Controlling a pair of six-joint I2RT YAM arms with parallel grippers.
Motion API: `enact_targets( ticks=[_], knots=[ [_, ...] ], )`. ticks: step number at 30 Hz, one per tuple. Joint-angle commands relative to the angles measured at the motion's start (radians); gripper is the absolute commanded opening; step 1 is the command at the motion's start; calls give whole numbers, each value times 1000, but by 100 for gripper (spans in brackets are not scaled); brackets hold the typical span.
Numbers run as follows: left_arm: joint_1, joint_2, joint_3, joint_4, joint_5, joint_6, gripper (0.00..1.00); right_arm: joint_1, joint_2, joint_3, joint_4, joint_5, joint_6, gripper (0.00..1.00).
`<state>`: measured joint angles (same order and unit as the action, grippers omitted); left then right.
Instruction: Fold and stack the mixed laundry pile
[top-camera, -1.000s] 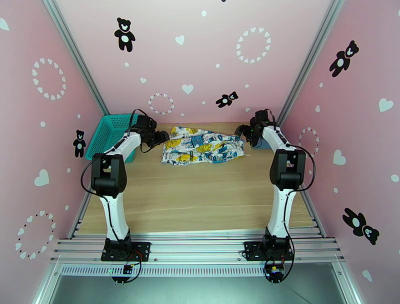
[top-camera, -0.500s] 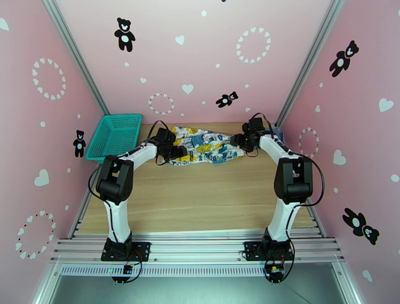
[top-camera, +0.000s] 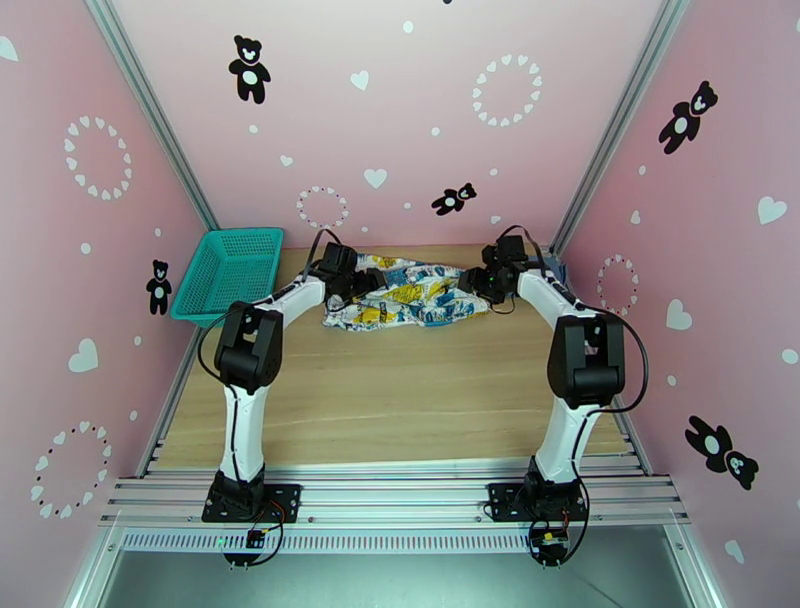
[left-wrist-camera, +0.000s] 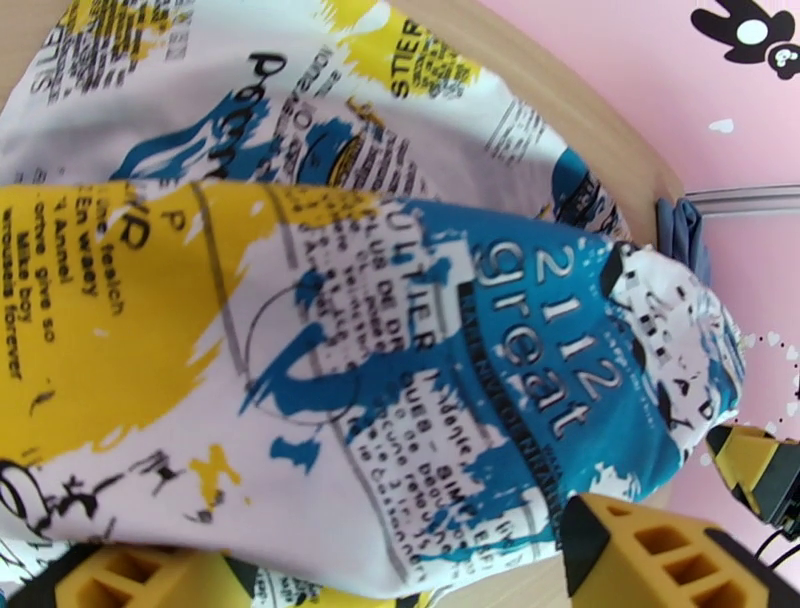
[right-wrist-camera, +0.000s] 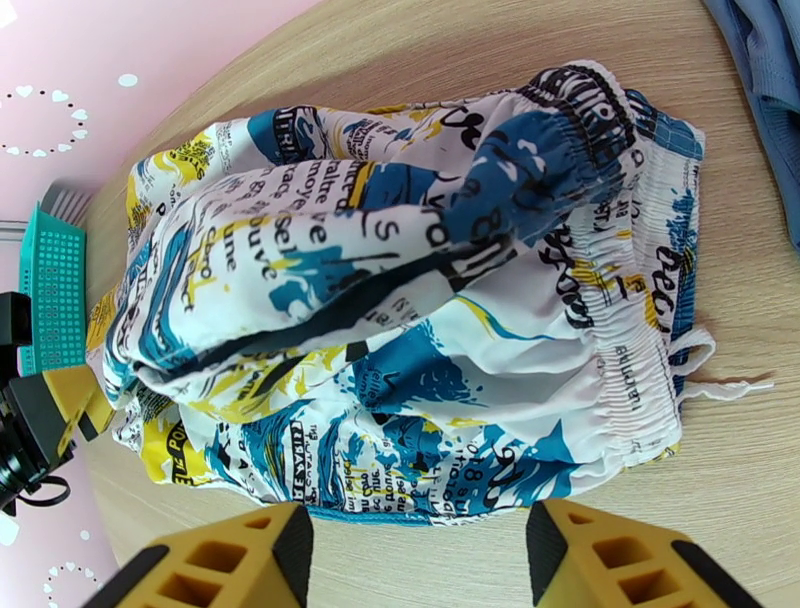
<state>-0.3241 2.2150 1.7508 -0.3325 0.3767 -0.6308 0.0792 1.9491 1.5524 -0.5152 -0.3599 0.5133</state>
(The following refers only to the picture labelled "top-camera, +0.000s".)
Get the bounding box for blue tank top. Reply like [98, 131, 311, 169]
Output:
[540, 252, 571, 286]

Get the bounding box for perforated metal strip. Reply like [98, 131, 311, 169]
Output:
[118, 527, 679, 554]

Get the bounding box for black yellow controller box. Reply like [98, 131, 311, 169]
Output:
[531, 527, 570, 561]

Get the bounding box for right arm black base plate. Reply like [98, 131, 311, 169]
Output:
[486, 482, 590, 525]

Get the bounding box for white yellow blue printed garment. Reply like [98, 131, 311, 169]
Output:
[321, 252, 495, 333]

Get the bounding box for aluminium mounting rail beam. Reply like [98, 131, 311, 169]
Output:
[99, 474, 692, 529]

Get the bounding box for black teddy bear wall sticker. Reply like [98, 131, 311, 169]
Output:
[227, 35, 272, 105]

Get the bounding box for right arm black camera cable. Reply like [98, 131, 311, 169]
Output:
[499, 224, 650, 414]

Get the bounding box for aluminium frame corner post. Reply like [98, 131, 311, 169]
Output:
[548, 0, 692, 258]
[84, 0, 220, 231]

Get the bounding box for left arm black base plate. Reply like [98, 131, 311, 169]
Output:
[201, 482, 303, 525]

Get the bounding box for teal plastic laundry basket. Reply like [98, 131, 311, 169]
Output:
[169, 227, 284, 329]

